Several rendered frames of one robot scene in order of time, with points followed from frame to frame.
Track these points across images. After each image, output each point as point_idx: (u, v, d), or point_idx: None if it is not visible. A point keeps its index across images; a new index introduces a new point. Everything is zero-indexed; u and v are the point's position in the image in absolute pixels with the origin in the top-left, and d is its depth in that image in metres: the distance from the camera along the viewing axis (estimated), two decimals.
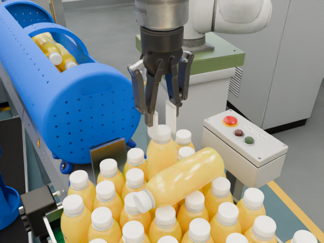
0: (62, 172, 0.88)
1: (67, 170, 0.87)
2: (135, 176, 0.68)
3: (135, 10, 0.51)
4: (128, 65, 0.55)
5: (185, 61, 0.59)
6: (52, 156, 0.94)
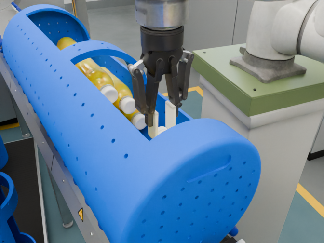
0: None
1: None
2: None
3: (135, 9, 0.51)
4: (128, 64, 0.55)
5: (185, 61, 0.59)
6: None
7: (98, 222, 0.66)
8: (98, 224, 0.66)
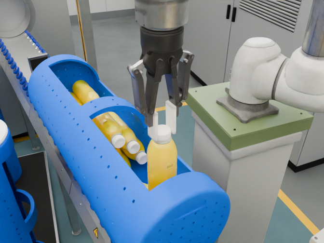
0: None
1: None
2: None
3: (135, 10, 0.51)
4: (128, 65, 0.55)
5: (185, 61, 0.59)
6: None
7: (110, 240, 0.87)
8: (111, 242, 0.87)
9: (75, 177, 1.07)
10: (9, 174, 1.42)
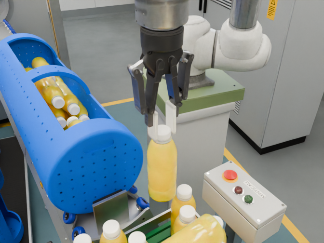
0: (65, 222, 0.90)
1: (70, 221, 0.89)
2: (137, 240, 0.69)
3: (135, 10, 0.51)
4: (128, 65, 0.55)
5: (185, 61, 0.59)
6: None
7: None
8: None
9: None
10: None
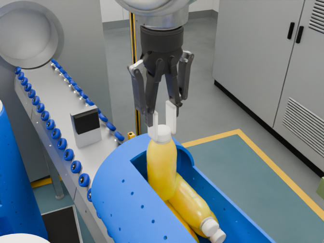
0: None
1: None
2: None
3: None
4: (128, 64, 0.55)
5: (185, 61, 0.59)
6: None
7: None
8: None
9: None
10: None
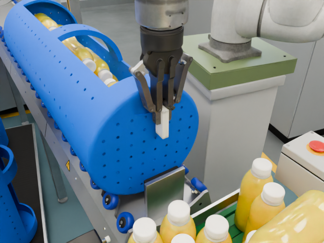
0: (108, 208, 0.72)
1: (114, 203, 0.71)
2: (219, 226, 0.52)
3: None
4: (192, 57, 0.59)
5: (139, 70, 0.57)
6: (92, 187, 0.78)
7: (80, 167, 0.83)
8: (80, 168, 0.83)
9: (49, 114, 1.03)
10: None
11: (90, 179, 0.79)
